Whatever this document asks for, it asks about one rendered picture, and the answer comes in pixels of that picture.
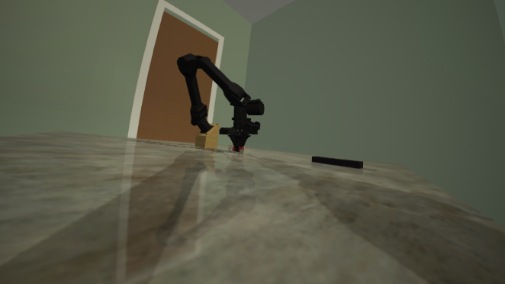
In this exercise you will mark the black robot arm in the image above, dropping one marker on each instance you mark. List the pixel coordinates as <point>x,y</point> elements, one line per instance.
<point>188,66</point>

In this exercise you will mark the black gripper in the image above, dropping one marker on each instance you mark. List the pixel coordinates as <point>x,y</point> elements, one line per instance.
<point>237,137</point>

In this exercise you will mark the black rectangular bar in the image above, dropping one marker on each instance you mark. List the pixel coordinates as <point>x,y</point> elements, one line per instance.
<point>338,162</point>

